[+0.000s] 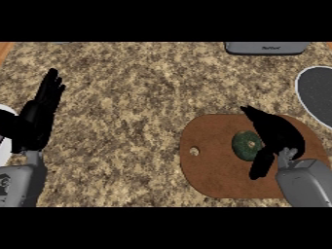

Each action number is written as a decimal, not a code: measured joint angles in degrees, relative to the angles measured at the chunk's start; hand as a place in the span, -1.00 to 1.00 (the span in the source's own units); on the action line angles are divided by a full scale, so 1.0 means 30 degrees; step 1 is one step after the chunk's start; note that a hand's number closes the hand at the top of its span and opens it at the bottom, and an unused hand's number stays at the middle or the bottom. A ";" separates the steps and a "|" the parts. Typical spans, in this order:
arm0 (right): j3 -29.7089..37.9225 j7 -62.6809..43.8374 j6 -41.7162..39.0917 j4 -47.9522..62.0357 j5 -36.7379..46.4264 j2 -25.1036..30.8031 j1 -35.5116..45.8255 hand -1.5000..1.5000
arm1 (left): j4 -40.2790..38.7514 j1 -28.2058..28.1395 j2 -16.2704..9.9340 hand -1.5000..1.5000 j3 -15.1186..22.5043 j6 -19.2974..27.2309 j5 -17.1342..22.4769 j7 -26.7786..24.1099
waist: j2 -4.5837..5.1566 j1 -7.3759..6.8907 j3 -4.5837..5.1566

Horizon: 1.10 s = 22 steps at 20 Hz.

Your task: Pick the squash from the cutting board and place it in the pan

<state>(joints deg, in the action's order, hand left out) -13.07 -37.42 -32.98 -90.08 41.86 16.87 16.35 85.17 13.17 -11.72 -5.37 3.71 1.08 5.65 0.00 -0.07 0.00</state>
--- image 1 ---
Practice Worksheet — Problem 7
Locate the grey flat appliance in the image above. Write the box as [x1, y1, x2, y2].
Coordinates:
[224, 42, 312, 56]

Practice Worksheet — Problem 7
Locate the dark green squash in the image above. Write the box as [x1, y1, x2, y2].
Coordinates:
[231, 129, 266, 162]

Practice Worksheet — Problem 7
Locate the brown oval cutting board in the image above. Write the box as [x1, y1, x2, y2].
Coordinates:
[179, 113, 332, 199]

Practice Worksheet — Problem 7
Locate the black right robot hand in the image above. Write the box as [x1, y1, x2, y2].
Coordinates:
[240, 105, 306, 181]

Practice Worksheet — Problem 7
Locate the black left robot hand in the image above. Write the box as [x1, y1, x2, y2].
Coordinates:
[0, 67, 69, 155]

